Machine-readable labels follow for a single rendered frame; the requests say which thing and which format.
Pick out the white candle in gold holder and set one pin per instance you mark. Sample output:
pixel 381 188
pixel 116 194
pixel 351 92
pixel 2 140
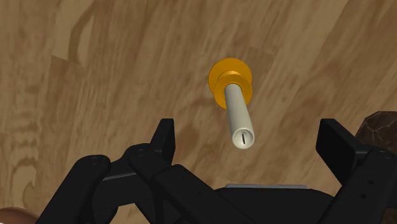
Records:
pixel 237 107

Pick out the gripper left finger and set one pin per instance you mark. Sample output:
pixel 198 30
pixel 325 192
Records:
pixel 173 186

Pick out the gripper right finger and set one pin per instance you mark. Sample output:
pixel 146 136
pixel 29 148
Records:
pixel 359 173

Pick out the reddish brown round object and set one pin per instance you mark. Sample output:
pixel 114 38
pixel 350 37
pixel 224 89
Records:
pixel 15 216

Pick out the dark brown cracked round object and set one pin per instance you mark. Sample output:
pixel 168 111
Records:
pixel 379 127

